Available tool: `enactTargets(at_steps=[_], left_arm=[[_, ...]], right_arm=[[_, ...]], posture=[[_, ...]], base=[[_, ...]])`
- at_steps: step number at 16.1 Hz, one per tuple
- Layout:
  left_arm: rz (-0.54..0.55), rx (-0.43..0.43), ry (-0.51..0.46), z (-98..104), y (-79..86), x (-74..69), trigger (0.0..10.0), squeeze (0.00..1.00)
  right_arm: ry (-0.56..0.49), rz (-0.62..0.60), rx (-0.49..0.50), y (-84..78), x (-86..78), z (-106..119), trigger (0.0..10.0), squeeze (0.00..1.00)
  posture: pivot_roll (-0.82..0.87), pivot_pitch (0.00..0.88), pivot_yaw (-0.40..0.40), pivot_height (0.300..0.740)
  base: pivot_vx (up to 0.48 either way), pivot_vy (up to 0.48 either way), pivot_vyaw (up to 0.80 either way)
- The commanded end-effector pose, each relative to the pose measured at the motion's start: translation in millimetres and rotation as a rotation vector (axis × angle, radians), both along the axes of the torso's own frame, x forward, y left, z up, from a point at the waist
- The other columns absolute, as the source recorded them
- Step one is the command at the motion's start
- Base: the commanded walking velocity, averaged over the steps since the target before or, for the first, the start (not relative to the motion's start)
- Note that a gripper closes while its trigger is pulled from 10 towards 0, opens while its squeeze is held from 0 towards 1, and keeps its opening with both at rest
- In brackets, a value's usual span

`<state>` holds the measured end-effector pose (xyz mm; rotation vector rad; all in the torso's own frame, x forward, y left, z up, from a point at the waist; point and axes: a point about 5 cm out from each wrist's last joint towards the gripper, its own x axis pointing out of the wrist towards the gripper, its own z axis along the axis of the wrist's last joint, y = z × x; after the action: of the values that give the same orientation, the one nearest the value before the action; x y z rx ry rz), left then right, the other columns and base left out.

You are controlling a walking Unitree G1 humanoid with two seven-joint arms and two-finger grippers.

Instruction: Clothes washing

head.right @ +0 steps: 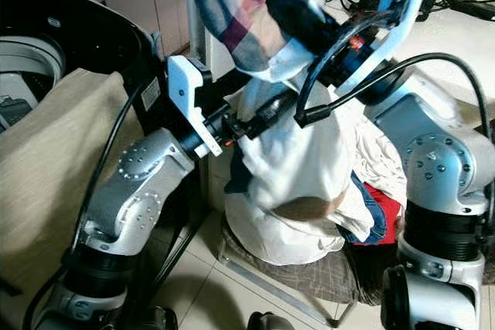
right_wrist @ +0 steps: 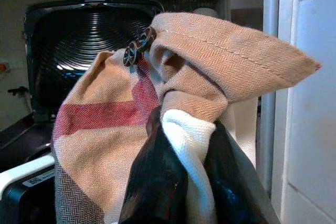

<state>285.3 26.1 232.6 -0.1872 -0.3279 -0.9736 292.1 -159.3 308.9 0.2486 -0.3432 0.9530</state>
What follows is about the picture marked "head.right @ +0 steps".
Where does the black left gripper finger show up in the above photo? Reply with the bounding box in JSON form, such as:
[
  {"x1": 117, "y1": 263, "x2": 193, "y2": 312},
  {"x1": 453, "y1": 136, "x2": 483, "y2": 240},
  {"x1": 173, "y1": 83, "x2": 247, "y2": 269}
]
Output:
[
  {"x1": 247, "y1": 89, "x2": 299, "y2": 125},
  {"x1": 238, "y1": 120, "x2": 273, "y2": 142}
]

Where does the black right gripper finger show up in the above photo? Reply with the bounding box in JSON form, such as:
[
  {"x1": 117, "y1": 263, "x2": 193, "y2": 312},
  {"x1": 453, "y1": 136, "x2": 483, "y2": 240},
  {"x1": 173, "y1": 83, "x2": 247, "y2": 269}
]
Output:
[{"x1": 267, "y1": 0, "x2": 339, "y2": 58}]

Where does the white garment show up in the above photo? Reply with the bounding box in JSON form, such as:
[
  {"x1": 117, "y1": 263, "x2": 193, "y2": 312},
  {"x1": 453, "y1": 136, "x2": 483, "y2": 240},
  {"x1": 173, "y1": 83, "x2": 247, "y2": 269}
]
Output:
[{"x1": 221, "y1": 35, "x2": 409, "y2": 266}]

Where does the plaid grey red garment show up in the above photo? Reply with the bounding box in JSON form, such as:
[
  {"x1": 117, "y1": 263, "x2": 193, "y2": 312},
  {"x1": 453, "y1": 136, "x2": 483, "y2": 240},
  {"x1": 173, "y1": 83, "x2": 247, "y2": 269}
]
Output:
[{"x1": 193, "y1": 0, "x2": 327, "y2": 76}]

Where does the black top-loading washing machine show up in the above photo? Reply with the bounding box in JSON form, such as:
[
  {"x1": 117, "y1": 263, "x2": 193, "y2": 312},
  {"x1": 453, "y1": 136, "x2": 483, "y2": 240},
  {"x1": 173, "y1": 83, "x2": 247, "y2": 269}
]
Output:
[{"x1": 0, "y1": 0, "x2": 165, "y2": 131}]

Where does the navy garment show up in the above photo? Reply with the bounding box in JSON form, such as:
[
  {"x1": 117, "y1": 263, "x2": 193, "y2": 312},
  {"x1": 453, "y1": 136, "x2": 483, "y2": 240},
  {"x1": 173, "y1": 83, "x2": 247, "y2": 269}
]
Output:
[{"x1": 224, "y1": 155, "x2": 261, "y2": 196}]

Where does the brown garment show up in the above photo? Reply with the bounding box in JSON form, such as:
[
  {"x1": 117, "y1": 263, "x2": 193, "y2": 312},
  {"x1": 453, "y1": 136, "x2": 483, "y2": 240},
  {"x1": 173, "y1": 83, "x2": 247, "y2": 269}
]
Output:
[{"x1": 275, "y1": 194, "x2": 346, "y2": 223}]

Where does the white cabinet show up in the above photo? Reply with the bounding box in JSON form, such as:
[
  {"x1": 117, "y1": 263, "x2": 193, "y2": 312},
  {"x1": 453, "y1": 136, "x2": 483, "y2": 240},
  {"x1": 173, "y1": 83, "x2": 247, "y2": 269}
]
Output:
[{"x1": 183, "y1": 0, "x2": 227, "y2": 68}]

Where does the black power adapter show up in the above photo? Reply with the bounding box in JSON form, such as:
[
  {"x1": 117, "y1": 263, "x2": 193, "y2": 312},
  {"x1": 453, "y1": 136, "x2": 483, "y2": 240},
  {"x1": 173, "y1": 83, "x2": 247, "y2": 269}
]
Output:
[{"x1": 447, "y1": 0, "x2": 495, "y2": 23}]

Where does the blue and red garment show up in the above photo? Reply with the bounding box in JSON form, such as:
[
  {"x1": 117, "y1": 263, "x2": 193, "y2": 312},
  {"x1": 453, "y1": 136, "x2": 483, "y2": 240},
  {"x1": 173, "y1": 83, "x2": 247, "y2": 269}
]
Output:
[{"x1": 336, "y1": 171, "x2": 405, "y2": 247}]

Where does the beige ribbed cloth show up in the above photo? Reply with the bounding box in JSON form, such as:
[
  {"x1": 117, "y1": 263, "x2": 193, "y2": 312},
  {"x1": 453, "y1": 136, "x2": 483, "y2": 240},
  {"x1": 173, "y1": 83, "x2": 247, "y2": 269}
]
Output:
[{"x1": 0, "y1": 67, "x2": 148, "y2": 325}]

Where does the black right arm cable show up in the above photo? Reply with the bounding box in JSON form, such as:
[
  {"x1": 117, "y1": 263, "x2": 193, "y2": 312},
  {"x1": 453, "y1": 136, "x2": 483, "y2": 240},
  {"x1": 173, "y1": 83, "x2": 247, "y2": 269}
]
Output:
[
  {"x1": 295, "y1": 52, "x2": 493, "y2": 192},
  {"x1": 294, "y1": 9, "x2": 403, "y2": 119}
]

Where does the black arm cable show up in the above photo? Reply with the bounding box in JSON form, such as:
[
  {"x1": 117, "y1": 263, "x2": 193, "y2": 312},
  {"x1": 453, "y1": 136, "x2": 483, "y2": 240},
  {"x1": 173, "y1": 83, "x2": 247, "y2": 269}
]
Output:
[
  {"x1": 294, "y1": 9, "x2": 403, "y2": 119},
  {"x1": 295, "y1": 52, "x2": 493, "y2": 192},
  {"x1": 68, "y1": 73, "x2": 171, "y2": 257}
]

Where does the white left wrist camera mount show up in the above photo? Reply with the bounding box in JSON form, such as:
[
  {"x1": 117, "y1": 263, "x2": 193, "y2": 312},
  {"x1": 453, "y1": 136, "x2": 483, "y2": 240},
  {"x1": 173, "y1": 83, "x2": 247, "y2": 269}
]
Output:
[{"x1": 167, "y1": 55, "x2": 222, "y2": 158}]

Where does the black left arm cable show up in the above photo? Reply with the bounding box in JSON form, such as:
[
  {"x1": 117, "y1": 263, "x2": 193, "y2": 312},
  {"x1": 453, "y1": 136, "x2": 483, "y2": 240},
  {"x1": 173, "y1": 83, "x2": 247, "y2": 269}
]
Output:
[{"x1": 68, "y1": 73, "x2": 171, "y2": 257}]

